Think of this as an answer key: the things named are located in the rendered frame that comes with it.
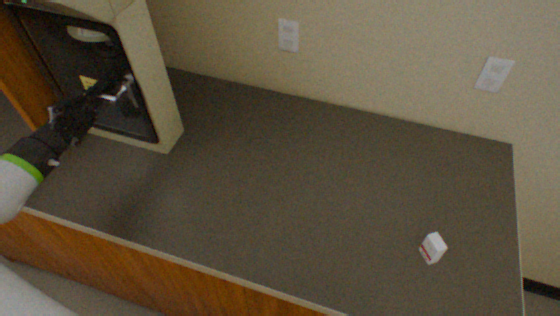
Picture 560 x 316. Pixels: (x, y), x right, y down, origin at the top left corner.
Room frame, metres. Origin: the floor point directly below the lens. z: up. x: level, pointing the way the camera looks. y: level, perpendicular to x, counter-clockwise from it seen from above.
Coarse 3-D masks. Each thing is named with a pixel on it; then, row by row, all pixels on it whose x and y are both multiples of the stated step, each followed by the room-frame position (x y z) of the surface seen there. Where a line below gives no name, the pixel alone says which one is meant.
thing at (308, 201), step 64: (0, 128) 0.88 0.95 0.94; (192, 128) 0.88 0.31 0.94; (256, 128) 0.88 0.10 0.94; (320, 128) 0.89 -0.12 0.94; (384, 128) 0.89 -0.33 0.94; (64, 192) 0.62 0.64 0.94; (128, 192) 0.62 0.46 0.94; (192, 192) 0.62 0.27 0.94; (256, 192) 0.62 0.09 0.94; (320, 192) 0.62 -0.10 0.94; (384, 192) 0.63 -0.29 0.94; (448, 192) 0.63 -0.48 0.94; (512, 192) 0.63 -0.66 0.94; (192, 256) 0.42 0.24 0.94; (256, 256) 0.42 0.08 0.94; (320, 256) 0.43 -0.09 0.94; (384, 256) 0.43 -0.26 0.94; (448, 256) 0.43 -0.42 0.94; (512, 256) 0.43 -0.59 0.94
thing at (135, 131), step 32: (32, 32) 0.84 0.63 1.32; (64, 32) 0.81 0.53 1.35; (96, 32) 0.78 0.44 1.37; (64, 64) 0.83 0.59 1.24; (96, 64) 0.79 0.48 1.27; (128, 64) 0.76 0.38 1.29; (64, 96) 0.85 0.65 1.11; (128, 96) 0.77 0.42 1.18; (96, 128) 0.83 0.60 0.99; (128, 128) 0.79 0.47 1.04
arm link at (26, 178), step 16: (0, 160) 0.50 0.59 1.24; (16, 160) 0.50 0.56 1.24; (0, 176) 0.45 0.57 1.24; (16, 176) 0.46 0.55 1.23; (32, 176) 0.48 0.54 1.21; (0, 192) 0.42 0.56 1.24; (16, 192) 0.44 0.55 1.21; (32, 192) 0.46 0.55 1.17; (0, 208) 0.40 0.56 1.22; (16, 208) 0.41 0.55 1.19; (0, 224) 0.39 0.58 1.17
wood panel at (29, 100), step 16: (0, 16) 0.89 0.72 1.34; (0, 32) 0.87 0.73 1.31; (16, 32) 0.90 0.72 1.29; (0, 48) 0.84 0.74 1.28; (16, 48) 0.88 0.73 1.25; (0, 64) 0.82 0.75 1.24; (16, 64) 0.85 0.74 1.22; (32, 64) 0.89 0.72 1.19; (0, 80) 0.80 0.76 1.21; (16, 80) 0.83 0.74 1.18; (32, 80) 0.87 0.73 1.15; (16, 96) 0.81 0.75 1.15; (32, 96) 0.84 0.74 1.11; (48, 96) 0.88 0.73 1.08; (32, 112) 0.82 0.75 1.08; (48, 112) 0.85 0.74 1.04; (32, 128) 0.81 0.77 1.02
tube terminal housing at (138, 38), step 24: (120, 0) 0.80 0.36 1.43; (144, 0) 0.87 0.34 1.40; (120, 24) 0.77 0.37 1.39; (144, 24) 0.84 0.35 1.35; (144, 48) 0.82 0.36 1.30; (144, 72) 0.79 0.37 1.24; (144, 96) 0.77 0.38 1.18; (168, 96) 0.85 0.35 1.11; (168, 120) 0.82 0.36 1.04; (144, 144) 0.79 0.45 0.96; (168, 144) 0.79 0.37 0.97
